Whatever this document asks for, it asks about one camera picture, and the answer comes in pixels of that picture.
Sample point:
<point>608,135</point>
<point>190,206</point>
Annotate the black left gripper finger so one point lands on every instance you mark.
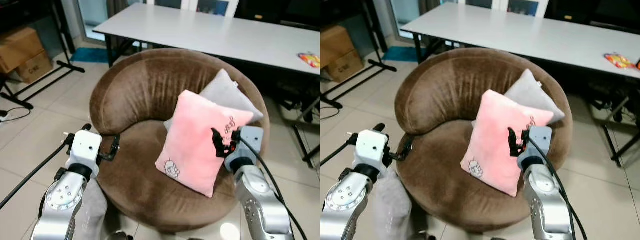
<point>87,127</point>
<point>379,127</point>

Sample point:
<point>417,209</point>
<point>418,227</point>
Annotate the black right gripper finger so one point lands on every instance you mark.
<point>513,142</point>
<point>217,142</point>

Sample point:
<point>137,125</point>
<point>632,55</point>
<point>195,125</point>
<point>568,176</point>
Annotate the pink plush pillow with print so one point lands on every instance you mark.
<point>492,140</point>
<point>192,140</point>

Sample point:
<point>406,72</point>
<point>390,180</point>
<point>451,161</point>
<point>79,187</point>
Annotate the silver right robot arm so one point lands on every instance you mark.
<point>547,200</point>
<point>262,200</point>

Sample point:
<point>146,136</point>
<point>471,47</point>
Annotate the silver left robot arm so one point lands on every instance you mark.
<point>345,200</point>
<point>62,200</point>

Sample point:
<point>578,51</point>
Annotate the grey plush pillow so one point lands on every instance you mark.
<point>530,92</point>
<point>225,92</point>

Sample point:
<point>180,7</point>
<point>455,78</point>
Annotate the blue floor mat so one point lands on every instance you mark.
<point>90,55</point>
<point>400,54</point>

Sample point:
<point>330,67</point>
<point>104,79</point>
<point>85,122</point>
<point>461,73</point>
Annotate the brown round velvet sofa chair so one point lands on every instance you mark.
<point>450,80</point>
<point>145,80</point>

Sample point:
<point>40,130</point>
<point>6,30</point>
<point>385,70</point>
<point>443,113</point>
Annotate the grey fuzzy cushion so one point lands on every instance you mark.
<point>392,200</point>
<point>94,205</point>

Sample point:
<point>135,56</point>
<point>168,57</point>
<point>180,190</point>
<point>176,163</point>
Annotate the small printed cardboard box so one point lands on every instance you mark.
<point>345,66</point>
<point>35,67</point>

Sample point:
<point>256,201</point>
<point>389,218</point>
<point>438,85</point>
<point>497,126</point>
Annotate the large brown cardboard box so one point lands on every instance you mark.
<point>334,44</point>
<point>19,46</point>

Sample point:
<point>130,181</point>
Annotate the colourful snack packet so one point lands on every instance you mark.
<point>310,59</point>
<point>619,60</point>

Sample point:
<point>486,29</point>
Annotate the white long folding table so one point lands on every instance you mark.
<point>520,35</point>
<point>210,35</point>

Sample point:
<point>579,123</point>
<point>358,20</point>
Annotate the black cabinet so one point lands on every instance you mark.
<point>595,12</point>
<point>280,12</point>

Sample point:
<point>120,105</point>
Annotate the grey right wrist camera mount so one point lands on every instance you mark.
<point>540,142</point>
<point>250,142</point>

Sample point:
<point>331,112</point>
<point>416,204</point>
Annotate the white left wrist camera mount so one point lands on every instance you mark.
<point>85,147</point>
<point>371,147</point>

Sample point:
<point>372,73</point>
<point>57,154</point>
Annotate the black metal rack frame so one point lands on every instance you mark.
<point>374,40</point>
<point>64,40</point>

